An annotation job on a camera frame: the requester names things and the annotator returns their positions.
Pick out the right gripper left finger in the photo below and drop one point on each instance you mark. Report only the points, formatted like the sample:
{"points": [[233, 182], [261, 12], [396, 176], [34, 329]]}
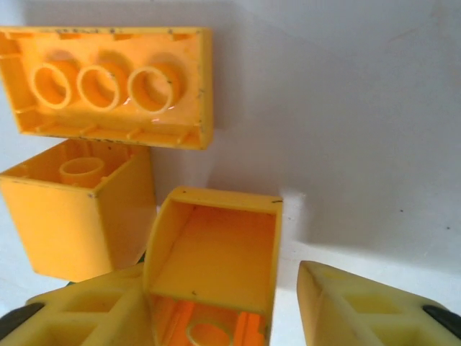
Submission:
{"points": [[72, 324]]}

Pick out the long yellow lego brick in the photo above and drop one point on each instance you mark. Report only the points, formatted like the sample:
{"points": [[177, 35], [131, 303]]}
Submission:
{"points": [[108, 43]]}

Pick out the square yellow lego brick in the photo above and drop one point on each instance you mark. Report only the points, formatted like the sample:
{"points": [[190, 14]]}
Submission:
{"points": [[54, 223]]}

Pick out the curved yellow lego brick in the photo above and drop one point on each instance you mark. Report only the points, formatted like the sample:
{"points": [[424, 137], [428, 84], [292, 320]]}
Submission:
{"points": [[216, 252]]}

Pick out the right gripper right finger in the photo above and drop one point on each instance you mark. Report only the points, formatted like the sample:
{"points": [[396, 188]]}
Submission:
{"points": [[360, 317]]}

